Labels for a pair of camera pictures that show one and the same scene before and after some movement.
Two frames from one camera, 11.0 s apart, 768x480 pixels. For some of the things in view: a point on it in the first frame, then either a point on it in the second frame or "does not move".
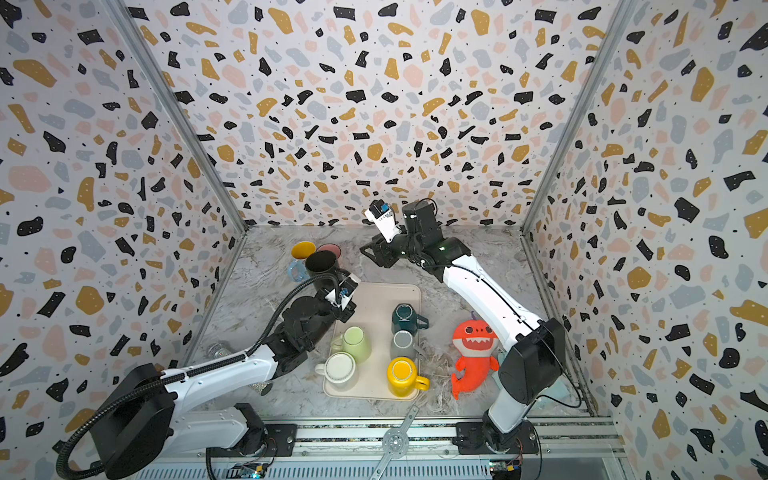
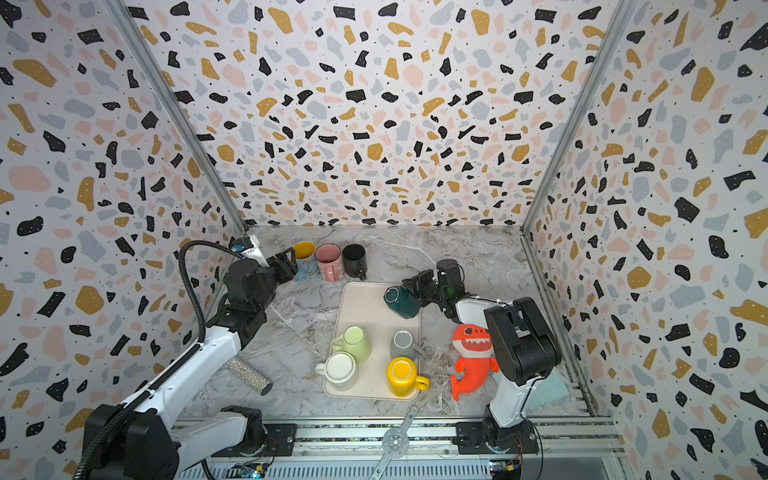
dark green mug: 405,317 -> 402,301
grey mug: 402,344 does not move
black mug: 324,262 -> 354,260
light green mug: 354,343 does not move
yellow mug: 402,379 does not move
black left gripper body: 327,317 -> 269,283
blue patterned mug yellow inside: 297,270 does not move
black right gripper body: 384,250 -> 421,288
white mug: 339,368 does not move
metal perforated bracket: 395,444 does not move
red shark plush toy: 475,341 does not move
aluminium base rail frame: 396,449 does not move
